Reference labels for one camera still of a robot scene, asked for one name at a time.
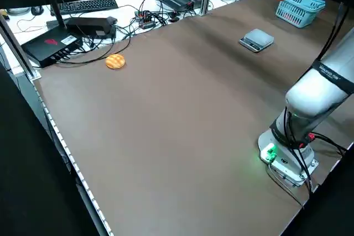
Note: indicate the grey hub with red plugs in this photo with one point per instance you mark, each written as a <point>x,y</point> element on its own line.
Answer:
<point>145,20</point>

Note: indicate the black box with red logo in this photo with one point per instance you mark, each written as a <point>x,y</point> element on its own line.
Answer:
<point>47,45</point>

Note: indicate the round yellow bread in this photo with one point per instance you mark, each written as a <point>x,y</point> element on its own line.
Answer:
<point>115,62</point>

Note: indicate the large black power adapter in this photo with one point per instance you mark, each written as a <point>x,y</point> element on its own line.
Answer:
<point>88,24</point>

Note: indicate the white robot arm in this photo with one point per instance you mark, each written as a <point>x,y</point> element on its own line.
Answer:
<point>312,95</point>

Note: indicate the grey round base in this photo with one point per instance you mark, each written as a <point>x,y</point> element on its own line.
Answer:
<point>18,11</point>

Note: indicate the light blue plastic basket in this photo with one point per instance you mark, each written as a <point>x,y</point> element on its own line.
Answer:
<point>298,12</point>

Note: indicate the black keyboard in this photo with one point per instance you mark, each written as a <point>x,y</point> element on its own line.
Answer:
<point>83,5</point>

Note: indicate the grey digital kitchen scale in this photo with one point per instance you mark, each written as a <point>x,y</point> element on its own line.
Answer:
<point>255,38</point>

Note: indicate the black plug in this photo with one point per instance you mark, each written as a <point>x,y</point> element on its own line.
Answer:
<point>173,16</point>

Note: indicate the aluminium profile post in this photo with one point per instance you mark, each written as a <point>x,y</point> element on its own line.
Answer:
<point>207,2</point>
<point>15,45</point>

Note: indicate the black monitor stand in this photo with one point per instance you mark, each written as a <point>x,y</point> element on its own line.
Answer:
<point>56,12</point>

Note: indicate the small black round device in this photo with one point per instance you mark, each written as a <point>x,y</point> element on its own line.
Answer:
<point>37,10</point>

